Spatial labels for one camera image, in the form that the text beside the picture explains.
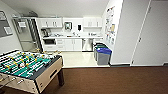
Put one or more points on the grey bin black lid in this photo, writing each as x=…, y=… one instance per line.
x=96, y=43

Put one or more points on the stainless steel dishwasher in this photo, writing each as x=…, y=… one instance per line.
x=87, y=45

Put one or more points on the white base cabinet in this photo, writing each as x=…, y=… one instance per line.
x=70, y=45

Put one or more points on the white room door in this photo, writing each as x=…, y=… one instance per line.
x=151, y=33

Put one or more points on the stainless steel refrigerator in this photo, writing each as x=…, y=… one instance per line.
x=25, y=36

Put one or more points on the grey bin blue lid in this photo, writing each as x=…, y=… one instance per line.
x=103, y=56

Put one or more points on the green foosball table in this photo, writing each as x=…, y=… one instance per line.
x=36, y=71

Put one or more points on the white wall cabinet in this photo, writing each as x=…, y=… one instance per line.
x=92, y=22
x=50, y=22

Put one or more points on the framed wall notice board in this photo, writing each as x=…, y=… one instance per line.
x=5, y=26

